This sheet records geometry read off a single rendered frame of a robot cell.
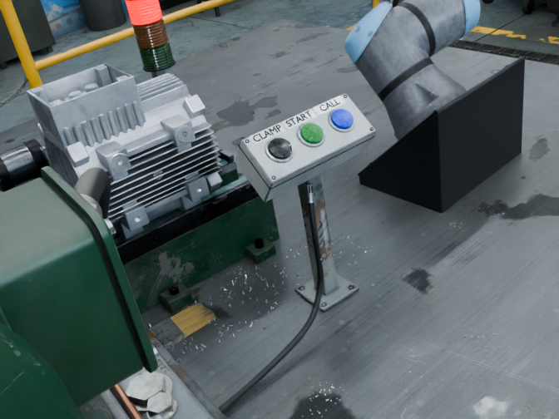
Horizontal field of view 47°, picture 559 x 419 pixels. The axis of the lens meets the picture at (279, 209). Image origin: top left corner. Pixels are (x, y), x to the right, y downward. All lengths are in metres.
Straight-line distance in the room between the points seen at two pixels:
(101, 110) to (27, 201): 0.65
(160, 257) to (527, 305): 0.53
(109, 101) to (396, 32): 0.56
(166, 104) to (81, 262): 0.74
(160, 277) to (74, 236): 0.79
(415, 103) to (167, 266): 0.52
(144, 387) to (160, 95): 0.63
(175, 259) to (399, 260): 0.35
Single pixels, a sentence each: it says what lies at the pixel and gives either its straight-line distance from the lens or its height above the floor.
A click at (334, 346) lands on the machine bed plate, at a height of 0.80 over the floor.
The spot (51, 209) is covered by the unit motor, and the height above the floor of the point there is 1.31.
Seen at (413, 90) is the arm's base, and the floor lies 0.96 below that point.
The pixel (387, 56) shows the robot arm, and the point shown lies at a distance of 1.21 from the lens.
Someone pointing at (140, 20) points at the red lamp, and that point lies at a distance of 1.27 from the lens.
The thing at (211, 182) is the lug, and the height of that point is 0.96.
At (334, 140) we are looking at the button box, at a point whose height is 1.05.
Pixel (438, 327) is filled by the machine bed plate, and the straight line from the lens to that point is 0.91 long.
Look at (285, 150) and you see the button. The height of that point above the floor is 1.07.
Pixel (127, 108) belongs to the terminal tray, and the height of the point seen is 1.11.
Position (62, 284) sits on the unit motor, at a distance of 0.23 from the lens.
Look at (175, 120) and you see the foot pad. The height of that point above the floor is 1.07.
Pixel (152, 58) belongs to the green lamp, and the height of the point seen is 1.05.
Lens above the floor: 1.42
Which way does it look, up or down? 31 degrees down
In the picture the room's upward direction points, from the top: 11 degrees counter-clockwise
